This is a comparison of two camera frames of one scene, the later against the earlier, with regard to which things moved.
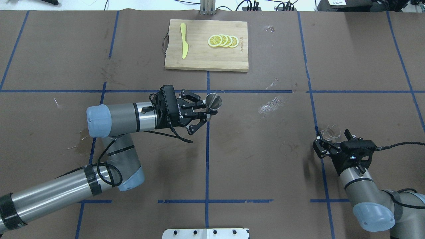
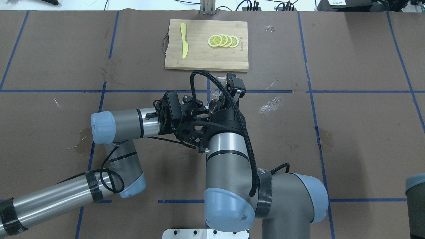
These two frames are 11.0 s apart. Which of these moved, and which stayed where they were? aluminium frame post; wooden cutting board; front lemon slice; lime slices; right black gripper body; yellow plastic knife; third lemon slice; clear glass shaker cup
Moved: right black gripper body; clear glass shaker cup
Stayed: yellow plastic knife; front lemon slice; lime slices; aluminium frame post; third lemon slice; wooden cutting board
